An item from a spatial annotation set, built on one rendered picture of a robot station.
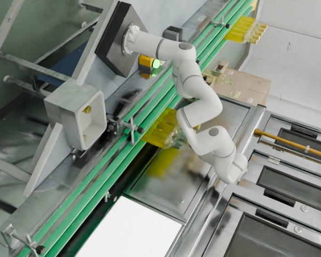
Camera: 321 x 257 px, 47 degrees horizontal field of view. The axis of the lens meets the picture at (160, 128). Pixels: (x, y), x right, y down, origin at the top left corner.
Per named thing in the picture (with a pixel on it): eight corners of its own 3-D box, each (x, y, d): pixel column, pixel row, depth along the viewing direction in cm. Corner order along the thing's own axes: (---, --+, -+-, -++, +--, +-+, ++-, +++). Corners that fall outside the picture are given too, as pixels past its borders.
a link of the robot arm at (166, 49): (167, 32, 158) (201, 43, 153) (165, 58, 167) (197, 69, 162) (156, 42, 152) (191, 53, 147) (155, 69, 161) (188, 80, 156)
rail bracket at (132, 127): (118, 140, 172) (141, 150, 168) (115, 113, 160) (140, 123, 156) (122, 136, 174) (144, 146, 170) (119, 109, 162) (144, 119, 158)
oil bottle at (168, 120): (142, 121, 191) (179, 136, 184) (142, 113, 188) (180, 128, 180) (148, 115, 195) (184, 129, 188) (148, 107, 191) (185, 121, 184)
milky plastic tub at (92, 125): (68, 145, 159) (84, 153, 157) (58, 106, 144) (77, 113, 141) (91, 121, 170) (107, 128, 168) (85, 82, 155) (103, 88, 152)
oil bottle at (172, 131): (136, 129, 188) (174, 144, 181) (136, 121, 184) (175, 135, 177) (142, 122, 192) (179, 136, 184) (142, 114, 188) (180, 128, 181)
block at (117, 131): (105, 132, 173) (117, 137, 171) (103, 118, 166) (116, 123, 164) (109, 128, 175) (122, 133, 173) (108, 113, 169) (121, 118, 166)
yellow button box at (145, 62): (138, 68, 195) (150, 72, 192) (137, 55, 189) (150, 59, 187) (144, 61, 199) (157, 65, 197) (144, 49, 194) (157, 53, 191)
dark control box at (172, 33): (162, 43, 212) (176, 47, 209) (163, 31, 207) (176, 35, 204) (169, 37, 217) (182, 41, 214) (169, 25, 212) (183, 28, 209)
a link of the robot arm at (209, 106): (172, 83, 140) (179, 108, 130) (206, 68, 137) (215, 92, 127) (187, 107, 149) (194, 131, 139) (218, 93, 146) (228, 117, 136)
